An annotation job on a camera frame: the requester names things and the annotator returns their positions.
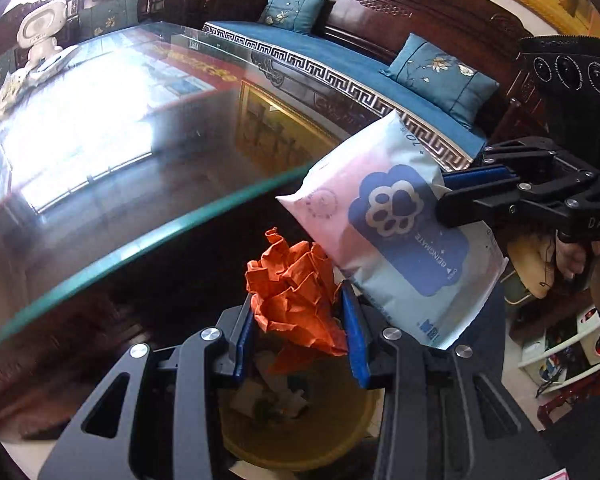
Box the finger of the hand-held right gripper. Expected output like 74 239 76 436
442 136 561 191
436 160 600 231

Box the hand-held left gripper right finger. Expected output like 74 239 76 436
340 280 563 480

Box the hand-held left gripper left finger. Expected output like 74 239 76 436
37 300 261 480

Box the orange-red paper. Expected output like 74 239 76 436
245 228 351 376

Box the pale blue wet wipes pack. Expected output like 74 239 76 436
276 110 508 351

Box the yellow round waste bin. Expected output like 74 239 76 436
217 345 381 471

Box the person's right hand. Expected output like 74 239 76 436
555 240 590 282

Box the white crumpled tissue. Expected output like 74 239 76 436
230 350 311 421

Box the small tan stool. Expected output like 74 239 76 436
502 230 556 306

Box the glass-topped dark wooden table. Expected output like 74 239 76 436
0 22 506 441

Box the white plastic rack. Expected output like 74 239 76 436
517 305 600 386

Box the blue patterned seat mat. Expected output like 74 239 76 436
202 21 488 173

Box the carved dark wooden sofa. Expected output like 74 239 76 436
200 0 551 171

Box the red wooden furniture leg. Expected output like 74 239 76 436
537 375 600 428

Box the dark wooden side table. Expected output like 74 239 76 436
187 0 271 31

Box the white crumpled bag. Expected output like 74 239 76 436
0 72 28 121

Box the white robot toy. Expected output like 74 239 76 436
16 0 78 68

